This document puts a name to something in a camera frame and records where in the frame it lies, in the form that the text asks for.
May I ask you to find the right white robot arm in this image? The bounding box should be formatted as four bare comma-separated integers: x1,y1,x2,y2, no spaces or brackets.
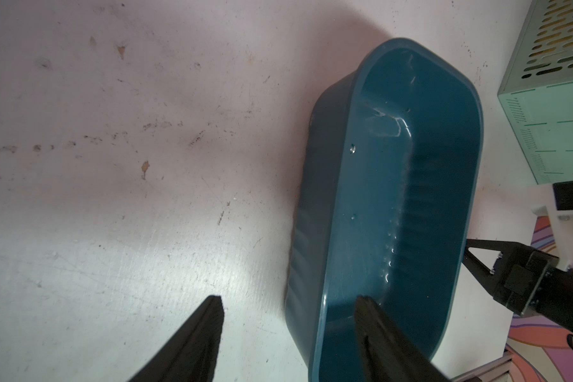
463,239,573,342

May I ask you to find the green file organizer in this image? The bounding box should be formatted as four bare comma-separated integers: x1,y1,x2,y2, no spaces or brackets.
498,0,573,184

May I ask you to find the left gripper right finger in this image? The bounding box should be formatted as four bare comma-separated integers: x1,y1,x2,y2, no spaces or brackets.
354,296,448,382

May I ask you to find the teal plastic storage tray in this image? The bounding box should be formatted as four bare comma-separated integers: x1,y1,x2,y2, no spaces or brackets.
285,38,483,381

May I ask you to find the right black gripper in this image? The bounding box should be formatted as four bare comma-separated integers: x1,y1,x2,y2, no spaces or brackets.
463,239,560,315

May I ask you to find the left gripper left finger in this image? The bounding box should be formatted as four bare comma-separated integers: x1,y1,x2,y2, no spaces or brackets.
131,295,224,382

